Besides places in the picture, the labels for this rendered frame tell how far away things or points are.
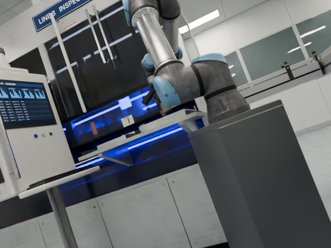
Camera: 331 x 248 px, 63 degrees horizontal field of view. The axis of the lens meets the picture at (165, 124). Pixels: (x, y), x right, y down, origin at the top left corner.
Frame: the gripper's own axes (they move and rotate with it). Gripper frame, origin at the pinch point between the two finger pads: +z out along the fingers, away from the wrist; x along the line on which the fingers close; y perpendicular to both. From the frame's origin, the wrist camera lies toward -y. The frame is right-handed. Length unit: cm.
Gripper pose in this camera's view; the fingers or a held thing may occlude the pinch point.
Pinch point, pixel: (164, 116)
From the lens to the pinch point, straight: 157.1
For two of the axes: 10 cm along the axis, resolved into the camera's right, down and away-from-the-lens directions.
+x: 2.9, -0.4, 9.6
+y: 8.9, -3.5, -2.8
